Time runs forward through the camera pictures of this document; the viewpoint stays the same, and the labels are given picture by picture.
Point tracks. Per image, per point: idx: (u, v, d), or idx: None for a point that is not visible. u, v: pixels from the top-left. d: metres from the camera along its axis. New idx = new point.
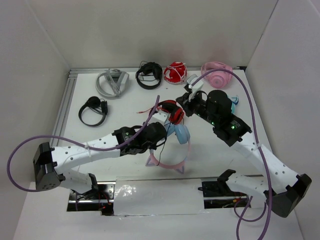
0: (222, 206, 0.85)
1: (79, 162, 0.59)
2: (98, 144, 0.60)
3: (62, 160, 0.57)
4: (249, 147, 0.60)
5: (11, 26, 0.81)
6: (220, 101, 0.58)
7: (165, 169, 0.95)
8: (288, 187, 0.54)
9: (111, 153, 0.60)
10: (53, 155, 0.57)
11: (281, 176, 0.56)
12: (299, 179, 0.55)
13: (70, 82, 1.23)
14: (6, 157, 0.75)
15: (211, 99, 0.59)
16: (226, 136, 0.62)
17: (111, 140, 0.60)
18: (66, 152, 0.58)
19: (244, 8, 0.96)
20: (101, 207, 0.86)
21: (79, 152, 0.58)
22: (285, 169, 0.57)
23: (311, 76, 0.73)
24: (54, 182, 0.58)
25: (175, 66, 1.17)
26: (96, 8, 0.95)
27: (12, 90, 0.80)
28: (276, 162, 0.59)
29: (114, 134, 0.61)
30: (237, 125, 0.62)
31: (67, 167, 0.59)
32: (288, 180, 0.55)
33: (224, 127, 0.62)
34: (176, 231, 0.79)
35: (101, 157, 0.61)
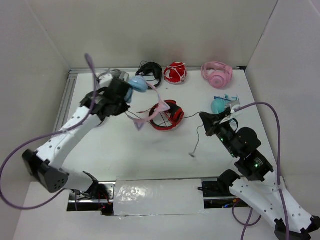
0: (223, 206, 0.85)
1: (68, 147, 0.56)
2: (74, 122, 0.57)
3: (51, 154, 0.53)
4: (269, 188, 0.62)
5: (12, 27, 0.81)
6: (251, 143, 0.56)
7: (165, 169, 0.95)
8: (303, 230, 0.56)
9: (91, 122, 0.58)
10: (40, 155, 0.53)
11: (296, 218, 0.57)
12: (312, 222, 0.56)
13: (70, 82, 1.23)
14: (6, 157, 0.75)
15: (241, 137, 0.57)
16: (247, 171, 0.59)
17: (83, 112, 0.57)
18: (50, 146, 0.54)
19: (244, 8, 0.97)
20: (101, 207, 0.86)
21: (61, 138, 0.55)
22: (301, 211, 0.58)
23: (311, 77, 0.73)
24: (60, 176, 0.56)
25: (175, 66, 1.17)
26: (96, 8, 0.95)
27: (12, 90, 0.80)
28: (292, 203, 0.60)
29: (83, 105, 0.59)
30: (260, 163, 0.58)
31: (62, 158, 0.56)
32: (303, 222, 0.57)
33: (246, 163, 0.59)
34: (176, 231, 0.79)
35: (85, 131, 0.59)
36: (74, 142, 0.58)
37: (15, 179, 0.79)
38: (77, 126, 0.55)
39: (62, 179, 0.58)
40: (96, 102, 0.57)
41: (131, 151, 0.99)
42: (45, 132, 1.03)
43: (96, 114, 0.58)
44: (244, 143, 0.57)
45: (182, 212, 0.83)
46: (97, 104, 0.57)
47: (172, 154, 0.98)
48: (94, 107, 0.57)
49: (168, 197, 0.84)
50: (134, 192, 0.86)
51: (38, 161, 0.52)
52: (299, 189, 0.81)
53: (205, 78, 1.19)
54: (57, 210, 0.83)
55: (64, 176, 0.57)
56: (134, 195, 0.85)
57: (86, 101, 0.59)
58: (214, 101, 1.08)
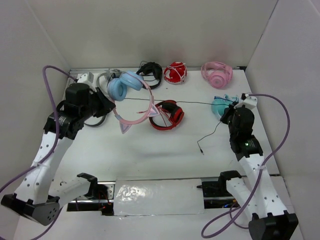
0: (222, 206, 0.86)
1: (47, 179, 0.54)
2: (45, 152, 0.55)
3: (31, 192, 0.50)
4: (251, 166, 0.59)
5: (11, 27, 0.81)
6: (243, 117, 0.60)
7: (165, 169, 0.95)
8: (269, 214, 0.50)
9: (62, 145, 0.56)
10: (20, 198, 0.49)
11: (268, 202, 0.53)
12: (284, 214, 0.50)
13: (70, 82, 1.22)
14: (6, 157, 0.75)
15: (236, 111, 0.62)
16: (237, 148, 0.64)
17: (50, 138, 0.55)
18: (28, 185, 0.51)
19: (243, 8, 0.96)
20: (101, 207, 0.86)
21: (37, 174, 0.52)
22: (276, 199, 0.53)
23: (311, 77, 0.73)
24: (49, 206, 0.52)
25: (175, 66, 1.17)
26: (96, 8, 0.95)
27: (12, 90, 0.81)
28: (270, 189, 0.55)
29: (48, 130, 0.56)
30: (251, 144, 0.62)
31: (45, 192, 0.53)
32: (273, 208, 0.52)
33: (239, 141, 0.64)
34: (176, 231, 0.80)
35: (58, 157, 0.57)
36: (52, 171, 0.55)
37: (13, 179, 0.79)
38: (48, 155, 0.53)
39: (54, 208, 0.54)
40: (62, 123, 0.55)
41: (130, 152, 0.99)
42: None
43: (66, 136, 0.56)
44: (238, 117, 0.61)
45: (182, 212, 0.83)
46: (63, 124, 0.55)
47: (172, 154, 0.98)
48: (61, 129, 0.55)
49: (169, 197, 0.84)
50: (134, 192, 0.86)
51: (21, 203, 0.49)
52: (299, 189, 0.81)
53: (205, 78, 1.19)
54: None
55: (53, 205, 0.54)
56: (134, 195, 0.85)
57: (49, 126, 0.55)
58: (214, 102, 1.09)
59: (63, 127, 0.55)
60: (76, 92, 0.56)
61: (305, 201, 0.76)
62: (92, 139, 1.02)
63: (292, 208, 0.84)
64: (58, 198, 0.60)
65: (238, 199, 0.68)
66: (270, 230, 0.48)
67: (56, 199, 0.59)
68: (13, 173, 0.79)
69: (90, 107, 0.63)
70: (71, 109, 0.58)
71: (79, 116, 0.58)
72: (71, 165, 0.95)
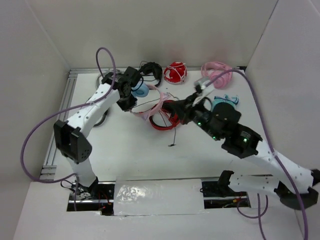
0: (222, 206, 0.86)
1: (93, 118, 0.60)
2: (98, 96, 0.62)
3: (81, 123, 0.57)
4: (266, 159, 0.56)
5: (12, 27, 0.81)
6: (229, 118, 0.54)
7: (164, 169, 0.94)
8: (309, 189, 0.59)
9: (113, 96, 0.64)
10: (70, 124, 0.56)
11: (300, 178, 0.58)
12: (315, 177, 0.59)
13: (70, 82, 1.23)
14: (6, 156, 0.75)
15: (218, 117, 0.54)
16: (239, 150, 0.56)
17: (104, 88, 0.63)
18: (79, 116, 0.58)
19: (243, 8, 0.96)
20: (101, 206, 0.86)
21: (88, 110, 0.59)
22: (302, 170, 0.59)
23: (311, 76, 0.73)
24: (87, 145, 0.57)
25: (175, 66, 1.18)
26: (96, 8, 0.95)
27: (12, 90, 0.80)
28: (292, 165, 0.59)
29: (104, 82, 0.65)
30: (248, 136, 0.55)
31: (88, 128, 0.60)
32: (307, 180, 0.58)
33: (234, 141, 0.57)
34: (176, 231, 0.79)
35: (107, 105, 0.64)
36: (98, 114, 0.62)
37: (13, 179, 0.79)
38: (103, 98, 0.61)
39: (87, 150, 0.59)
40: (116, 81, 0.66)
41: (130, 152, 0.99)
42: (44, 132, 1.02)
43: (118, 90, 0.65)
44: (224, 121, 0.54)
45: (182, 212, 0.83)
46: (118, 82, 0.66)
47: (172, 154, 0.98)
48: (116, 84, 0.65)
49: (169, 197, 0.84)
50: (134, 192, 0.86)
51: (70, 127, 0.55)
52: None
53: None
54: (57, 210, 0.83)
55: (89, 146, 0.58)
56: (134, 195, 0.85)
57: (106, 79, 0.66)
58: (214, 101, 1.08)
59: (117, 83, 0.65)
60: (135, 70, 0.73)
61: None
62: (91, 138, 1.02)
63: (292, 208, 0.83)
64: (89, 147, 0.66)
65: (249, 190, 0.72)
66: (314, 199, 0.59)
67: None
68: (13, 173, 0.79)
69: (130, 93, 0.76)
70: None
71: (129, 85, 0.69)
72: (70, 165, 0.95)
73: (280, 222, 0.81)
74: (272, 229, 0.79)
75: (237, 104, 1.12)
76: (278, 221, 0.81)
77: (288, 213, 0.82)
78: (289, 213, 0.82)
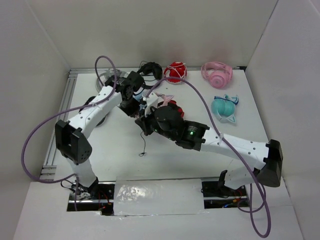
0: (222, 206, 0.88)
1: (95, 120, 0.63)
2: (101, 98, 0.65)
3: (82, 123, 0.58)
4: (215, 143, 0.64)
5: (12, 27, 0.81)
6: (168, 117, 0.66)
7: (164, 169, 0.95)
8: (266, 159, 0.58)
9: (116, 98, 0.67)
10: (72, 125, 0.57)
11: (253, 153, 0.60)
12: (270, 147, 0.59)
13: (70, 83, 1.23)
14: (6, 157, 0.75)
15: (159, 118, 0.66)
16: (190, 143, 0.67)
17: (108, 90, 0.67)
18: (81, 117, 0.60)
19: (243, 8, 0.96)
20: (101, 206, 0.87)
21: (90, 111, 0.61)
22: (254, 145, 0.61)
23: (311, 77, 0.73)
24: (88, 146, 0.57)
25: (175, 66, 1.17)
26: (96, 8, 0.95)
27: (12, 90, 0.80)
28: (243, 143, 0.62)
29: (107, 85, 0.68)
30: (194, 129, 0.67)
31: (89, 130, 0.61)
32: (261, 153, 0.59)
33: (185, 137, 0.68)
34: (176, 231, 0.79)
35: (109, 107, 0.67)
36: (100, 115, 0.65)
37: (13, 179, 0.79)
38: (105, 100, 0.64)
39: (88, 151, 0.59)
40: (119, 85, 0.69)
41: (130, 152, 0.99)
42: (44, 132, 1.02)
43: (120, 93, 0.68)
44: (165, 121, 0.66)
45: (182, 212, 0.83)
46: (120, 85, 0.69)
47: (172, 154, 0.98)
48: (118, 87, 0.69)
49: (168, 197, 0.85)
50: (134, 192, 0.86)
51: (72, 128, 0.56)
52: (298, 189, 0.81)
53: (205, 78, 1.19)
54: (57, 210, 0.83)
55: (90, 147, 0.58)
56: (134, 195, 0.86)
57: (110, 82, 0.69)
58: (214, 101, 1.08)
59: (120, 86, 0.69)
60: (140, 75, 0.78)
61: (306, 201, 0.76)
62: (91, 139, 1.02)
63: (292, 208, 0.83)
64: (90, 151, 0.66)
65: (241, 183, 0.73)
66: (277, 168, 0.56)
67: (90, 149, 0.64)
68: (13, 173, 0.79)
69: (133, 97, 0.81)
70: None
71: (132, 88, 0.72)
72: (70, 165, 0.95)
73: (280, 223, 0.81)
74: (272, 229, 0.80)
75: (237, 104, 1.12)
76: (279, 222, 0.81)
77: (288, 214, 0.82)
78: (288, 213, 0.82)
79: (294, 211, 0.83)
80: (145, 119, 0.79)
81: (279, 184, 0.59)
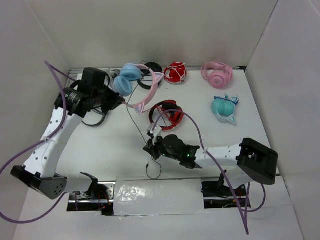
0: (222, 206, 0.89)
1: (55, 154, 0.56)
2: (54, 127, 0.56)
3: (39, 166, 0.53)
4: (202, 157, 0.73)
5: (12, 27, 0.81)
6: (173, 145, 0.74)
7: (165, 169, 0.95)
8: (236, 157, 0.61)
9: (71, 121, 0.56)
10: (29, 169, 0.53)
11: (229, 155, 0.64)
12: (242, 147, 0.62)
13: (71, 83, 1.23)
14: (6, 156, 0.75)
15: (166, 145, 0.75)
16: (191, 165, 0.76)
17: (58, 113, 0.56)
18: (36, 158, 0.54)
19: (243, 8, 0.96)
20: (101, 207, 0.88)
21: (45, 148, 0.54)
22: (230, 148, 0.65)
23: (311, 76, 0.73)
24: (55, 183, 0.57)
25: (175, 66, 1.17)
26: (95, 8, 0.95)
27: (12, 90, 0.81)
28: (221, 150, 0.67)
29: (58, 106, 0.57)
30: (191, 152, 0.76)
31: (53, 166, 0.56)
32: (234, 153, 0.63)
33: (186, 160, 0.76)
34: (176, 231, 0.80)
35: (68, 132, 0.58)
36: (61, 145, 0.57)
37: (13, 179, 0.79)
38: (58, 131, 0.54)
39: (61, 184, 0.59)
40: (74, 100, 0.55)
41: (130, 152, 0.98)
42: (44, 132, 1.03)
43: (75, 113, 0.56)
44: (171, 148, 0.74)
45: (182, 212, 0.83)
46: (74, 101, 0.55)
47: None
48: (71, 106, 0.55)
49: (169, 197, 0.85)
50: (134, 192, 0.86)
51: (29, 175, 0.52)
52: (299, 189, 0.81)
53: (205, 78, 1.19)
54: (56, 210, 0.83)
55: (60, 181, 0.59)
56: (134, 195, 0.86)
57: (60, 102, 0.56)
58: (214, 101, 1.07)
59: (73, 104, 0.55)
60: (93, 72, 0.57)
61: (306, 201, 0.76)
62: (91, 139, 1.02)
63: (292, 208, 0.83)
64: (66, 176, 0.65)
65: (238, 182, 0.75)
66: (248, 161, 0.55)
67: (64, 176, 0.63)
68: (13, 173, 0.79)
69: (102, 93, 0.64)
70: (85, 88, 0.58)
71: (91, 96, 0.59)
72: (70, 165, 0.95)
73: (279, 222, 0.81)
74: (271, 229, 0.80)
75: (237, 104, 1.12)
76: (278, 221, 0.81)
77: (288, 213, 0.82)
78: (289, 213, 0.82)
79: (294, 211, 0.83)
80: (153, 146, 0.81)
81: (273, 178, 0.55)
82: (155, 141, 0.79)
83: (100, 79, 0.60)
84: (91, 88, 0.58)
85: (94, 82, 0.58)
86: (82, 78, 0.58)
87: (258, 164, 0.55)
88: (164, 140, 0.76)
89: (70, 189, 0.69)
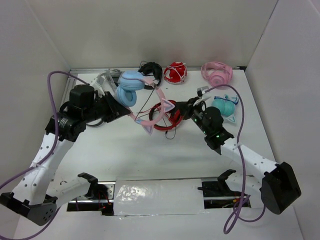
0: (222, 206, 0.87)
1: (45, 180, 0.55)
2: (44, 153, 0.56)
3: (28, 193, 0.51)
4: (230, 148, 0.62)
5: (12, 27, 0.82)
6: (214, 118, 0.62)
7: (165, 169, 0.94)
8: (266, 173, 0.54)
9: (62, 147, 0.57)
10: (17, 197, 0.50)
11: (259, 166, 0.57)
12: (276, 167, 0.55)
13: (70, 83, 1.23)
14: (6, 156, 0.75)
15: (207, 114, 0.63)
16: (213, 145, 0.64)
17: (49, 139, 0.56)
18: (25, 185, 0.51)
19: (243, 8, 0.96)
20: (101, 207, 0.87)
21: (35, 175, 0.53)
22: (264, 160, 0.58)
23: (311, 76, 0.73)
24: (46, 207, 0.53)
25: (175, 66, 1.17)
26: (95, 8, 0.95)
27: (12, 90, 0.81)
28: (253, 156, 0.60)
29: (49, 131, 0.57)
30: (221, 135, 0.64)
31: (42, 194, 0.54)
32: (266, 168, 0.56)
33: (213, 138, 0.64)
34: (176, 231, 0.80)
35: (58, 157, 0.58)
36: (50, 172, 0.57)
37: None
38: (48, 156, 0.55)
39: (51, 209, 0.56)
40: (64, 124, 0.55)
41: (131, 152, 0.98)
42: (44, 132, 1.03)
43: (66, 138, 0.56)
44: (209, 119, 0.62)
45: (182, 212, 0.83)
46: (64, 127, 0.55)
47: (172, 154, 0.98)
48: (62, 131, 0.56)
49: (169, 197, 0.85)
50: (134, 192, 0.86)
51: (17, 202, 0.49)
52: None
53: (205, 78, 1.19)
54: None
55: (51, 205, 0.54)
56: (134, 195, 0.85)
57: (50, 126, 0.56)
58: (214, 101, 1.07)
59: (65, 127, 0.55)
60: (80, 95, 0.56)
61: (305, 201, 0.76)
62: (91, 139, 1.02)
63: (292, 208, 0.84)
64: (55, 198, 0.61)
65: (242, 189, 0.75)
66: (275, 184, 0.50)
67: (53, 199, 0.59)
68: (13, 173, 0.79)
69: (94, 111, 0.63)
70: (74, 111, 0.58)
71: (80, 118, 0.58)
72: (71, 164, 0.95)
73: (279, 222, 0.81)
74: (271, 229, 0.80)
75: (237, 104, 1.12)
76: (278, 222, 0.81)
77: (289, 214, 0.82)
78: (289, 214, 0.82)
79: (295, 211, 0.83)
80: (192, 107, 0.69)
81: (280, 211, 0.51)
82: (197, 103, 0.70)
83: (88, 98, 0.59)
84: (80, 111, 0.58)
85: (82, 103, 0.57)
86: (70, 101, 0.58)
87: (280, 190, 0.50)
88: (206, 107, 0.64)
89: (71, 189, 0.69)
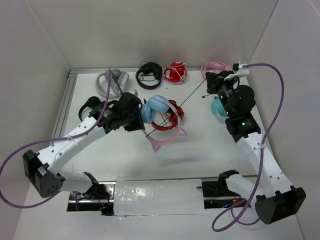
0: (222, 206, 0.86)
1: (69, 154, 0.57)
2: (80, 130, 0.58)
3: (51, 158, 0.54)
4: (251, 146, 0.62)
5: (12, 28, 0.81)
6: (244, 99, 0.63)
7: (165, 169, 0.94)
8: (277, 191, 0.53)
9: (98, 132, 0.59)
10: (40, 158, 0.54)
11: (274, 180, 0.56)
12: (291, 190, 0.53)
13: (70, 82, 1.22)
14: (6, 157, 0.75)
15: (237, 92, 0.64)
16: (234, 130, 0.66)
17: (89, 122, 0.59)
18: (52, 150, 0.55)
19: (243, 8, 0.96)
20: (101, 206, 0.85)
21: (63, 145, 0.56)
22: (281, 177, 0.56)
23: (311, 77, 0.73)
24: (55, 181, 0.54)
25: (175, 66, 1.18)
26: (96, 8, 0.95)
27: (13, 91, 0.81)
28: (274, 167, 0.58)
29: (91, 115, 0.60)
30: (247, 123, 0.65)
31: (61, 164, 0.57)
32: (280, 186, 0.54)
33: (236, 123, 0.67)
34: (176, 231, 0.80)
35: (90, 139, 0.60)
36: (76, 149, 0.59)
37: (13, 179, 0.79)
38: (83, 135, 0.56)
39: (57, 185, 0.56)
40: (105, 116, 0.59)
41: (131, 152, 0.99)
42: (44, 132, 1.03)
43: (103, 127, 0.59)
44: (239, 99, 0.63)
45: (182, 212, 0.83)
46: (105, 117, 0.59)
47: (172, 154, 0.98)
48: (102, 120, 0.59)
49: (169, 197, 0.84)
50: (134, 192, 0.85)
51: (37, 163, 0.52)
52: None
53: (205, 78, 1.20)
54: (57, 210, 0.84)
55: (58, 182, 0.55)
56: (134, 195, 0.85)
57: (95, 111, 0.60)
58: (214, 101, 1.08)
59: (103, 119, 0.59)
60: (129, 99, 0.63)
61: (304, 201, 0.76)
62: None
63: None
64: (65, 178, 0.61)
65: (240, 192, 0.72)
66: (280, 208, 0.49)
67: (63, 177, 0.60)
68: (14, 171, 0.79)
69: (131, 117, 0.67)
70: (118, 109, 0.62)
71: (119, 117, 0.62)
72: (71, 164, 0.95)
73: (279, 223, 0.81)
74: (271, 229, 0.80)
75: None
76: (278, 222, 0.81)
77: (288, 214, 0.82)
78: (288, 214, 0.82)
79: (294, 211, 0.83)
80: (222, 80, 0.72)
81: (268, 223, 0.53)
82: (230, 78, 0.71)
83: (135, 105, 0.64)
84: (123, 111, 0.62)
85: (128, 107, 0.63)
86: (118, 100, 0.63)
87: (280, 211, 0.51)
88: (239, 86, 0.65)
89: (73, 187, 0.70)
